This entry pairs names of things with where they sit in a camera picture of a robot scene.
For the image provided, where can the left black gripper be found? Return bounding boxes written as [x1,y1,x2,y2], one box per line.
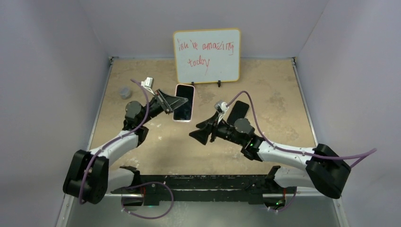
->
[139,89,188,125]

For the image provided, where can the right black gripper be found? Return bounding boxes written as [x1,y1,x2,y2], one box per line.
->
[190,111,245,145]

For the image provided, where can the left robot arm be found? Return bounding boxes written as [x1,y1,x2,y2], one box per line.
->
[62,89,188,204]

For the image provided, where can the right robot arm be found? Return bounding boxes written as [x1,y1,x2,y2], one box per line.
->
[189,113,351,199]

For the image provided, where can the black phone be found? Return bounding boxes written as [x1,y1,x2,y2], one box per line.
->
[227,101,249,125]

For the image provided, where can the black whiteboard stand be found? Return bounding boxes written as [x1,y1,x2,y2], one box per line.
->
[190,80,222,87]

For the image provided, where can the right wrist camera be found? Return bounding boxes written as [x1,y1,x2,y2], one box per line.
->
[214,100,229,123]

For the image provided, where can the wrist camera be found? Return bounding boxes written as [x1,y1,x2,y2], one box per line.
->
[141,77,154,90]
[214,100,229,123]

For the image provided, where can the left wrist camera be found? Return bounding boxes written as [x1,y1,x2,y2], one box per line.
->
[141,77,154,90]

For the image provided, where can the white board with yellow frame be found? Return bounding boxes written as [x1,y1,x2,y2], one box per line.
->
[173,28,241,84]

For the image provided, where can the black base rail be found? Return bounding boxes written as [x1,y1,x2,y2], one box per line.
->
[112,175,296,206]

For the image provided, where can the aluminium frame rail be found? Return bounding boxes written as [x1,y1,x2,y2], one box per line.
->
[57,187,349,227]

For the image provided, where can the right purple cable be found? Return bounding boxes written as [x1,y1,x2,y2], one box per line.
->
[227,91,377,214]

